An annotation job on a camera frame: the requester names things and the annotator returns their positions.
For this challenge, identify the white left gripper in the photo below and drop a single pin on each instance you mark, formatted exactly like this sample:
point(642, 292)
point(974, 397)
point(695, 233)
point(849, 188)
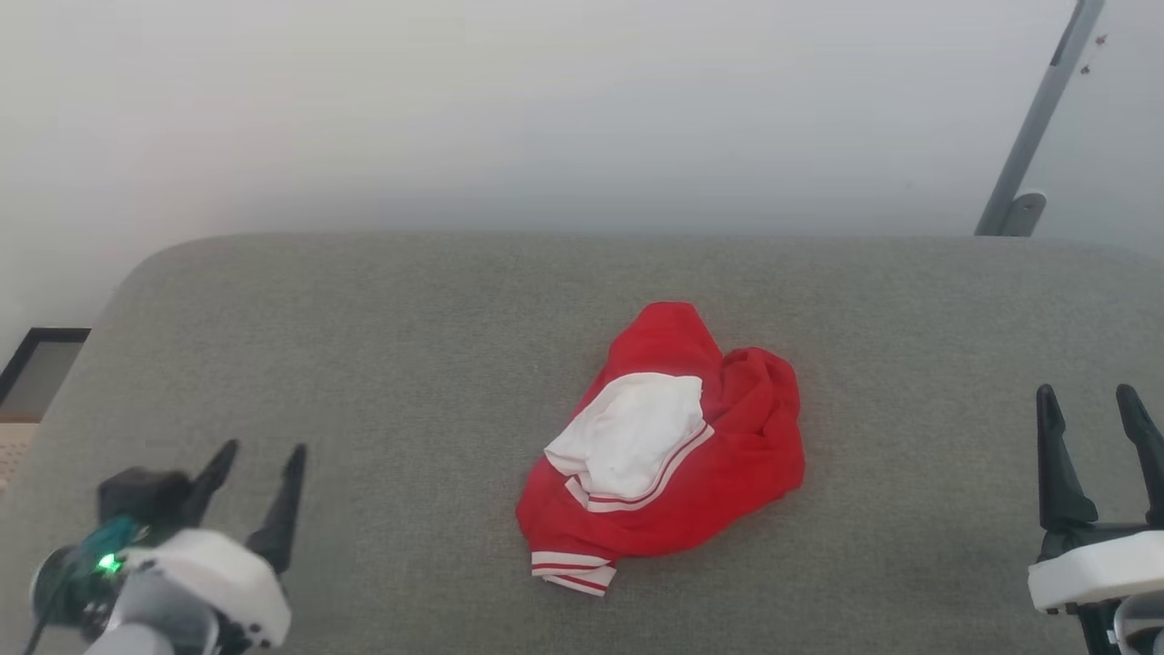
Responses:
point(214, 573)

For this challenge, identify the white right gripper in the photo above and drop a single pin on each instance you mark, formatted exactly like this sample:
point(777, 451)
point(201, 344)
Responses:
point(1096, 569)

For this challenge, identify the red white garment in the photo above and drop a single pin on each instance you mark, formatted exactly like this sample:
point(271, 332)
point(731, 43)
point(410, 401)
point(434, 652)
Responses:
point(727, 455)

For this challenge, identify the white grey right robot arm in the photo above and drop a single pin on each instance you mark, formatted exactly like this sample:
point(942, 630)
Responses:
point(1141, 629)

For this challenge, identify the grey fabric sofa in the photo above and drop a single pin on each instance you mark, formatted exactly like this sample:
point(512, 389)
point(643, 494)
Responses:
point(409, 364)

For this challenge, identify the beige woven object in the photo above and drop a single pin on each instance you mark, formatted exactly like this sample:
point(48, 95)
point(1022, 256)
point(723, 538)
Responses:
point(11, 450)

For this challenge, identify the black framed panel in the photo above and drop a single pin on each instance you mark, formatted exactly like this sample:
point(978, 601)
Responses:
point(18, 364)

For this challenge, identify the grey metal pole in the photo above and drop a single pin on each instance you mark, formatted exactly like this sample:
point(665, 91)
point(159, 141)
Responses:
point(1037, 118)

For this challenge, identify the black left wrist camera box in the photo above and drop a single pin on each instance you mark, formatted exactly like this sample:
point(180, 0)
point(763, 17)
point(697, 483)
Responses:
point(141, 496)

